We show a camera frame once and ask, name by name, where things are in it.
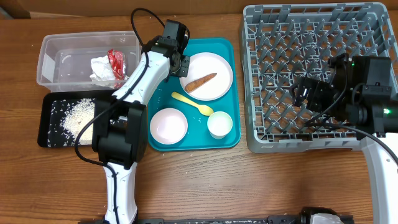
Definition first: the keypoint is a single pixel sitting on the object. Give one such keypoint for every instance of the clear plastic bin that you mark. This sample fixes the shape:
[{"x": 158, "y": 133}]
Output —
[{"x": 65, "y": 60}]

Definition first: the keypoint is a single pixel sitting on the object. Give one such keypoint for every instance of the grey dishwasher rack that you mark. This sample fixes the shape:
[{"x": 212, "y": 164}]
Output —
[{"x": 280, "y": 43}]

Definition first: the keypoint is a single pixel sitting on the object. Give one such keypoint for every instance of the spilled white rice pile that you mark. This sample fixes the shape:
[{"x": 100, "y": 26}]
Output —
[{"x": 74, "y": 117}]

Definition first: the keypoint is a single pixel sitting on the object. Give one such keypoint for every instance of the pink bowl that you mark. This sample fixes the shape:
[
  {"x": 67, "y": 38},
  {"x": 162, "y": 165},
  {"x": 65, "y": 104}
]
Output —
[{"x": 168, "y": 126}]

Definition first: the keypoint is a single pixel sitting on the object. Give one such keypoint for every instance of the white napkin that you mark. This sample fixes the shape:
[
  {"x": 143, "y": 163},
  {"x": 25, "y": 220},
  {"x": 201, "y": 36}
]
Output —
[{"x": 101, "y": 69}]

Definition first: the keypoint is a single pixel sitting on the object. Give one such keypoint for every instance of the red foil snack wrapper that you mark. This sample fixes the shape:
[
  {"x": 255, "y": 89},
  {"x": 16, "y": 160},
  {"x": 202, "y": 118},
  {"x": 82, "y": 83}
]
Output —
[{"x": 117, "y": 63}]

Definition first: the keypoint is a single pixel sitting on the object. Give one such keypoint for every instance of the orange carrot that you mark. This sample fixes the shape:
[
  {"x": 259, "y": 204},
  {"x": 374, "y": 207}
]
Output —
[{"x": 190, "y": 87}]

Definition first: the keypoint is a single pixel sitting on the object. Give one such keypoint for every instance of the white round plate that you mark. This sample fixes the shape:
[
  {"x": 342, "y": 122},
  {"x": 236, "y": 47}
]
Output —
[{"x": 205, "y": 63}]

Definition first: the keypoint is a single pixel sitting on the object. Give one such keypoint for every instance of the pale green cup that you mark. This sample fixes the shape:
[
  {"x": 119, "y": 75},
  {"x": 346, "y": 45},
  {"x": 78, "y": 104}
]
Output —
[{"x": 219, "y": 124}]

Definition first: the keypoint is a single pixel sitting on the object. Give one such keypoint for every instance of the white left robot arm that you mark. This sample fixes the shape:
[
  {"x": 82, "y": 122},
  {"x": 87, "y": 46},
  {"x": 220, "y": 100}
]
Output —
[{"x": 120, "y": 127}]

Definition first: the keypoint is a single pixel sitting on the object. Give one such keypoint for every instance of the black tray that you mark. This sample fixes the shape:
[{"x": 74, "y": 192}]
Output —
[{"x": 50, "y": 132}]

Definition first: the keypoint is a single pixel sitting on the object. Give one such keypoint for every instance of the teal plastic tray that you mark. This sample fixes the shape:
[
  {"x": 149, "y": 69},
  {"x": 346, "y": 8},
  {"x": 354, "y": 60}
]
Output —
[{"x": 198, "y": 136}]

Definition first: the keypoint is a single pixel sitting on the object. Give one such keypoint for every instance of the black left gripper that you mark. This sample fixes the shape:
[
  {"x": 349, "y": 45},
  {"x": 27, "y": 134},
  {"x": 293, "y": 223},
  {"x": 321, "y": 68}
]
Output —
[{"x": 183, "y": 70}]

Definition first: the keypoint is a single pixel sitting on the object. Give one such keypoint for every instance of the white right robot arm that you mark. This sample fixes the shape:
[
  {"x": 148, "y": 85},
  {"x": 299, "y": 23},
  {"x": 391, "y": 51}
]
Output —
[{"x": 359, "y": 96}]

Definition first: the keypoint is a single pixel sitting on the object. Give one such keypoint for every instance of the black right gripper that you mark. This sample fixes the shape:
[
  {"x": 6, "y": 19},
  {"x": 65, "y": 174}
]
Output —
[{"x": 318, "y": 90}]

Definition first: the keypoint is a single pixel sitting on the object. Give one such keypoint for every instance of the yellow plastic spoon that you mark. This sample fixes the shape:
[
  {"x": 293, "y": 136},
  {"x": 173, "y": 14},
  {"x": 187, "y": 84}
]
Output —
[{"x": 203, "y": 109}]

